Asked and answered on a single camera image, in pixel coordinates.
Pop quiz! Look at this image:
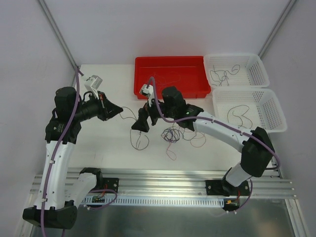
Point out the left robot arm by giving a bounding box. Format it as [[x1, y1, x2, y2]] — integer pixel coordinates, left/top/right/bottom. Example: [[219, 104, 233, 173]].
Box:
[[23, 86, 123, 230]]

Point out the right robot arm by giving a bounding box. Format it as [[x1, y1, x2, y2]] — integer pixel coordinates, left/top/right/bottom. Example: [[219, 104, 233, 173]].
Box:
[[131, 84, 275, 197]]

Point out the red plastic tray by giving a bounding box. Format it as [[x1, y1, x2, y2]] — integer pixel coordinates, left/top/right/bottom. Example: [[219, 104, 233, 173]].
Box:
[[134, 56, 211, 99]]

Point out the far white perforated basket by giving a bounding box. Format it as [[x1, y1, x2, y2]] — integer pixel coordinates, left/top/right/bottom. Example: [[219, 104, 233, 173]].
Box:
[[203, 53, 270, 89]]

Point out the white perforated basket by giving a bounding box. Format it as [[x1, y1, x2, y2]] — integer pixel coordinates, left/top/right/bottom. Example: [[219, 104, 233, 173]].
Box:
[[203, 53, 270, 89], [212, 87, 287, 134]]

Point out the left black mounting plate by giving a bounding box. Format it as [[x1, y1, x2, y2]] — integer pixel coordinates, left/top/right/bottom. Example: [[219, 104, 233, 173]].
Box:
[[98, 177, 119, 192]]

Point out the black mounting plate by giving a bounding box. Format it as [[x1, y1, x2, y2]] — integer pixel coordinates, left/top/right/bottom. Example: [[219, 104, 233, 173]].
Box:
[[98, 177, 119, 192], [205, 180, 250, 197]]

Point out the near white perforated basket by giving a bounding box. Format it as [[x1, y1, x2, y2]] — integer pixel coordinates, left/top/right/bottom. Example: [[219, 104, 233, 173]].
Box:
[[212, 87, 287, 134]]

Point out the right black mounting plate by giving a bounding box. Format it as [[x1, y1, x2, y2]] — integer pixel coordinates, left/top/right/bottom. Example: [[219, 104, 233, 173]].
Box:
[[205, 180, 250, 197]]

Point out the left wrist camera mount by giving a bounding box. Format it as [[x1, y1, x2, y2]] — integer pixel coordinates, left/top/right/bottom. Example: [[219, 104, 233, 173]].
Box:
[[82, 75, 103, 99]]

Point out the white wire in tray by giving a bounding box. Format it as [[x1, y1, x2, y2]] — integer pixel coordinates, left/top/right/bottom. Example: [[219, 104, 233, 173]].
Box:
[[152, 71, 181, 87]]

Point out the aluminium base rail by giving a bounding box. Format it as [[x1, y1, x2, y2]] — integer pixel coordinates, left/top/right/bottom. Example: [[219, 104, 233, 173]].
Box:
[[31, 167, 297, 199]]

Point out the white slotted cable duct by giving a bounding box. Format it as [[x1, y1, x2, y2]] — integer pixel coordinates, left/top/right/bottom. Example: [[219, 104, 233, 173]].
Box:
[[81, 195, 224, 208]]

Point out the left aluminium frame post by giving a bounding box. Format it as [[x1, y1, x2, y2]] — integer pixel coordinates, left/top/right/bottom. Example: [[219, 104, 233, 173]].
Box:
[[37, 0, 79, 73]]

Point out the aluminium frame post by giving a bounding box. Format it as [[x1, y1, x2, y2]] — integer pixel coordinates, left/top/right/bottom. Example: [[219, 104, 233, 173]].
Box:
[[37, 0, 79, 73], [258, 0, 298, 59]]

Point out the right aluminium frame post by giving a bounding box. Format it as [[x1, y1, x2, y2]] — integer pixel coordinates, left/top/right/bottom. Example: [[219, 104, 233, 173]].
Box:
[[258, 0, 298, 59]]

